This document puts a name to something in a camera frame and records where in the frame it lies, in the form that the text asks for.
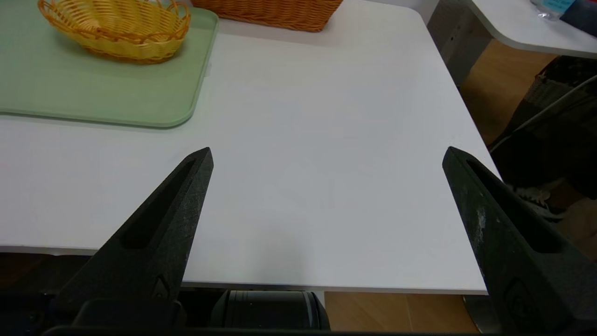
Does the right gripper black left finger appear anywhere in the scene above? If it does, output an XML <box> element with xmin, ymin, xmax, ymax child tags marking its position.
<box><xmin>55</xmin><ymin>147</ymin><xmax>215</xmax><ymax>314</ymax></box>

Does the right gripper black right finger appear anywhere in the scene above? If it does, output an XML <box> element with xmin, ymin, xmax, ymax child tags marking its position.
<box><xmin>442</xmin><ymin>146</ymin><xmax>597</xmax><ymax>334</ymax></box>

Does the small yellow oval wicker basket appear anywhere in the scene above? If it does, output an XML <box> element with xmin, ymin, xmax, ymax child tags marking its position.
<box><xmin>37</xmin><ymin>0</ymin><xmax>192</xmax><ymax>65</ymax></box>

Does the large orange wicker basket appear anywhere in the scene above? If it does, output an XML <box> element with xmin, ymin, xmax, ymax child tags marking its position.
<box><xmin>190</xmin><ymin>0</ymin><xmax>344</xmax><ymax>33</ymax></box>

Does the grey sneaker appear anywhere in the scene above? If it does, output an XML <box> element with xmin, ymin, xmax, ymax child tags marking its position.
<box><xmin>508</xmin><ymin>183</ymin><xmax>567</xmax><ymax>223</ymax></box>

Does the black ribbed robot cylinder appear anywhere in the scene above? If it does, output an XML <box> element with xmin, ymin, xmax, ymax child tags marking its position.
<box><xmin>210</xmin><ymin>289</ymin><xmax>330</xmax><ymax>331</ymax></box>

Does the light green plastic tray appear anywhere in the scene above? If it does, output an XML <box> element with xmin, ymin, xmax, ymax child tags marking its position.
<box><xmin>0</xmin><ymin>0</ymin><xmax>220</xmax><ymax>129</ymax></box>

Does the white side table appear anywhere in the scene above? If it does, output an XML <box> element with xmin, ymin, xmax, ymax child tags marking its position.
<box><xmin>427</xmin><ymin>0</ymin><xmax>597</xmax><ymax>88</ymax></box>

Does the clear plastic bottle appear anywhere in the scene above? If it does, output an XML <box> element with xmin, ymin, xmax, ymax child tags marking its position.
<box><xmin>531</xmin><ymin>0</ymin><xmax>577</xmax><ymax>22</ymax></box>

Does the grey cable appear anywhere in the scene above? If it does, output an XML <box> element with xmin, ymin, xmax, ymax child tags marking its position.
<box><xmin>489</xmin><ymin>75</ymin><xmax>597</xmax><ymax>152</ymax></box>

